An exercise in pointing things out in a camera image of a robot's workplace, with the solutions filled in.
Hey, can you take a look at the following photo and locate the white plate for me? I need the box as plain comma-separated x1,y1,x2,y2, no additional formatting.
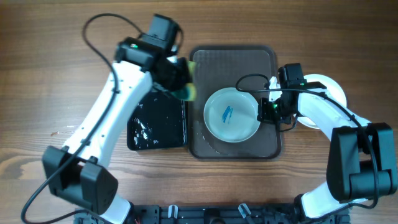
298,74,347,129

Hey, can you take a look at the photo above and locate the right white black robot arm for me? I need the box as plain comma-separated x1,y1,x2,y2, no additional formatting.
259,80,397,222

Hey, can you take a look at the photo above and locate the brown serving tray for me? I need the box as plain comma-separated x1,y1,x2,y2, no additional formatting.
187,45,282,161

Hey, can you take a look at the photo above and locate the teal and yellow sponge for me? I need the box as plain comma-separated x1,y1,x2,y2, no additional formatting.
171,61,197,101

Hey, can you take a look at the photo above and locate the black plastic water tray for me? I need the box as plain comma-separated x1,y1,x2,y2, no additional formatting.
127,92,187,151

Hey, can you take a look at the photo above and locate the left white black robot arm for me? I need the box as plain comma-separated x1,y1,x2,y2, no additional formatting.
42,38,196,223

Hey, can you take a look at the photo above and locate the plate with blue stain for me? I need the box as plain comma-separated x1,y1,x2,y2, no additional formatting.
203,87,260,143

